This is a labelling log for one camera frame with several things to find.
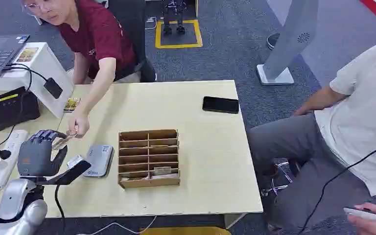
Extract person's hand holding card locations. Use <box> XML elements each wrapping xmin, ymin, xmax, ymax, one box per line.
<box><xmin>67</xmin><ymin>111</ymin><xmax>91</xmax><ymax>139</ymax></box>

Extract person's hand holding phone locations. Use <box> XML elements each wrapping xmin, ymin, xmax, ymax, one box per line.
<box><xmin>347</xmin><ymin>202</ymin><xmax>376</xmax><ymax>235</ymax></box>

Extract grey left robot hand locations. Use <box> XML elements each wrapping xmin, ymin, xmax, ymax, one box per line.
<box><xmin>17</xmin><ymin>129</ymin><xmax>69</xmax><ymax>178</ymax></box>

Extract white phone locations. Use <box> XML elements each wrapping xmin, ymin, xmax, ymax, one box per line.
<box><xmin>343</xmin><ymin>207</ymin><xmax>376</xmax><ymax>223</ymax></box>

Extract yellow printed card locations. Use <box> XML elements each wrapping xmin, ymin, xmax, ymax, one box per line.
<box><xmin>63</xmin><ymin>97</ymin><xmax>81</xmax><ymax>114</ymax></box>

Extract white power strip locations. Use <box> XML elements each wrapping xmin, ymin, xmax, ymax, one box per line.
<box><xmin>0</xmin><ymin>129</ymin><xmax>29</xmax><ymax>191</ymax></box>

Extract grey card reader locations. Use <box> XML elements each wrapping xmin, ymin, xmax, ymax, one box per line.
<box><xmin>83</xmin><ymin>144</ymin><xmax>115</xmax><ymax>178</ymax></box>

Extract black power adapter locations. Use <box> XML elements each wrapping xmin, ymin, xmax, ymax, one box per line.
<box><xmin>43</xmin><ymin>77</ymin><xmax>64</xmax><ymax>100</ymax></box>

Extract black terminal device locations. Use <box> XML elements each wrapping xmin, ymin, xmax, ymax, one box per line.
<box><xmin>0</xmin><ymin>86</ymin><xmax>42</xmax><ymax>132</ymax></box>

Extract white stand block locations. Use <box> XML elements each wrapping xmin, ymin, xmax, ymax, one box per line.
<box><xmin>0</xmin><ymin>42</ymin><xmax>75</xmax><ymax>119</ymax></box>

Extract wooden card box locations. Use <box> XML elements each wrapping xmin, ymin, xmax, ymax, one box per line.
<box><xmin>117</xmin><ymin>129</ymin><xmax>181</xmax><ymax>189</ymax></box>

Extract orange printed card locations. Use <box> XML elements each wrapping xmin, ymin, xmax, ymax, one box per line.
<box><xmin>16</xmin><ymin>47</ymin><xmax>40</xmax><ymax>63</ymax></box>

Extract person across the desk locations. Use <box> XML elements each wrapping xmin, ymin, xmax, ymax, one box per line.
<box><xmin>21</xmin><ymin>0</ymin><xmax>143</xmax><ymax>139</ymax></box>

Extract pale card in box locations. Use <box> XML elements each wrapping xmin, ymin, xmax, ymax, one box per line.
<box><xmin>151</xmin><ymin>166</ymin><xmax>179</xmax><ymax>180</ymax></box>

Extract person seated beside desk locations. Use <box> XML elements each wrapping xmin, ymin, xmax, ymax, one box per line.
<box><xmin>246</xmin><ymin>39</ymin><xmax>376</xmax><ymax>235</ymax></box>

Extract black office chair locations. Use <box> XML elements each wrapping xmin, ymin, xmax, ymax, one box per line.
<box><xmin>108</xmin><ymin>0</ymin><xmax>158</xmax><ymax>83</ymax></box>

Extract yellow floor tape square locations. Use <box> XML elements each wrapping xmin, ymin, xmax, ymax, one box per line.
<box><xmin>155</xmin><ymin>19</ymin><xmax>204</xmax><ymax>49</ymax></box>

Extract black smartphone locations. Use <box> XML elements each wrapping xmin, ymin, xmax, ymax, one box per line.
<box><xmin>202</xmin><ymin>95</ymin><xmax>240</xmax><ymax>115</ymax></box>

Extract black humanoid robot legs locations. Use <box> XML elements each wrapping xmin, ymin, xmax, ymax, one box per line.
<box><xmin>161</xmin><ymin>0</ymin><xmax>188</xmax><ymax>36</ymax></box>

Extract yellow box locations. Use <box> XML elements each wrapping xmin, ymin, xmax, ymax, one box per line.
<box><xmin>140</xmin><ymin>226</ymin><xmax>232</xmax><ymax>235</ymax></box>

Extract white kiosk pillar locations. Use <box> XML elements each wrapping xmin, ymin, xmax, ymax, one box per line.
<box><xmin>256</xmin><ymin>0</ymin><xmax>320</xmax><ymax>86</ymax></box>

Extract black plug with cable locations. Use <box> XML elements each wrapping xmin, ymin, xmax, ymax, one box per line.
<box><xmin>0</xmin><ymin>94</ymin><xmax>25</xmax><ymax>178</ymax></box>

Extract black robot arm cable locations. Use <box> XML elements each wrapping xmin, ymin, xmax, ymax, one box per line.
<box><xmin>54</xmin><ymin>184</ymin><xmax>67</xmax><ymax>232</ymax></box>

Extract long black cable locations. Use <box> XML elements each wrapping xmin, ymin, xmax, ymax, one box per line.
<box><xmin>296</xmin><ymin>137</ymin><xmax>376</xmax><ymax>235</ymax></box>

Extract black adapter cable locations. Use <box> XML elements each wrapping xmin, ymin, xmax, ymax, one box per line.
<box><xmin>1</xmin><ymin>63</ymin><xmax>50</xmax><ymax>92</ymax></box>

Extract metal stool frame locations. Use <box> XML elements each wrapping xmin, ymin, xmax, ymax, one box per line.
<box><xmin>260</xmin><ymin>160</ymin><xmax>302</xmax><ymax>197</ymax></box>

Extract white cable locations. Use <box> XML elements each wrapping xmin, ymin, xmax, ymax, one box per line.
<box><xmin>76</xmin><ymin>215</ymin><xmax>158</xmax><ymax>235</ymax></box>

